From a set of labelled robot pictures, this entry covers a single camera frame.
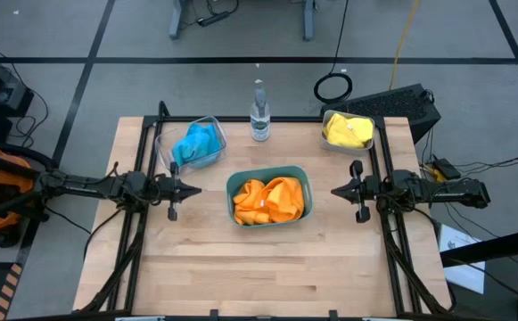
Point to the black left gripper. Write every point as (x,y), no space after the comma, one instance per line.
(169,189)

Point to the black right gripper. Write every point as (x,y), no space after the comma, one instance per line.
(363,189)

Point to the blue microfiber towel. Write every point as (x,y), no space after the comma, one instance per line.
(194,149)
(203,128)

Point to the orange microfiber towel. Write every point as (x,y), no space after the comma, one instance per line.
(285,198)
(249,200)

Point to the yellow microfiber towel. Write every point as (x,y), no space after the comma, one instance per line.
(347,131)

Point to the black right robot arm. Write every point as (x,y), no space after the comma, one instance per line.
(441,189)

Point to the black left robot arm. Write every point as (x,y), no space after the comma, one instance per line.
(89,187)

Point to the teal plastic basket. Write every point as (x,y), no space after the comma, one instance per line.
(236,178)

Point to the clear plastic basket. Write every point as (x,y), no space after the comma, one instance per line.
(162,149)

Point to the grey plastic basket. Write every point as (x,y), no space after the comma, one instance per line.
(326,143)

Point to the black computer case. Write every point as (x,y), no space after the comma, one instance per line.
(388,104)

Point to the clear spray bottle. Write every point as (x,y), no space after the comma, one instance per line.
(260,120)

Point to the black power adapter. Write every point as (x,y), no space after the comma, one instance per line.
(446,168)

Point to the white paper sheet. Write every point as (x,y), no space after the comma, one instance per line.
(468,278)

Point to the grey desk leg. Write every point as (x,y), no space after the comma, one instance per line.
(309,20)
(177,20)

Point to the black beam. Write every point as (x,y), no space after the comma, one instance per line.
(508,244)

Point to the black power strip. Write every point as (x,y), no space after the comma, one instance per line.
(214,18)

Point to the orange and black vacuum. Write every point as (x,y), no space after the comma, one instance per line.
(11,180)

